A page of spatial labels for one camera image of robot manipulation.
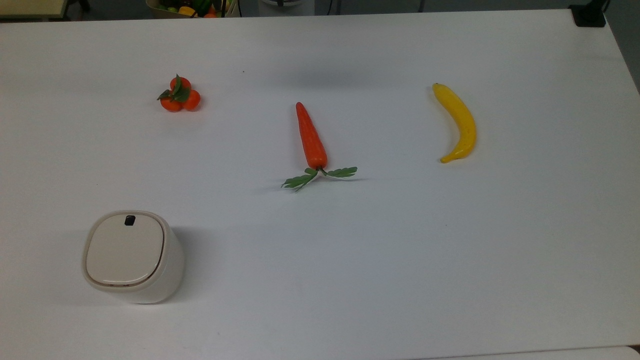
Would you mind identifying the beige wooden table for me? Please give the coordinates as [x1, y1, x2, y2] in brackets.
[0, 0, 69, 21]

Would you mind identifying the cardboard box of toy produce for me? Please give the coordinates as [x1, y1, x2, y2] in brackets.
[146, 0, 239, 20]

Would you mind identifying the toy tangerine bunch with leaves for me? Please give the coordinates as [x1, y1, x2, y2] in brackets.
[157, 74, 202, 113]

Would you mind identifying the orange plastic carrot with leaves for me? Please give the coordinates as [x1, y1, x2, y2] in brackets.
[281, 102, 359, 193]

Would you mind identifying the yellow plastic banana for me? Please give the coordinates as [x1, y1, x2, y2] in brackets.
[432, 82, 477, 164]

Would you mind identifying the black stand base plate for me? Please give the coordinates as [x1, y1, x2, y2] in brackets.
[570, 0, 609, 28]

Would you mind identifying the beige garbage bin with lid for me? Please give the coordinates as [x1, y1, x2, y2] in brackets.
[81, 210, 186, 305]

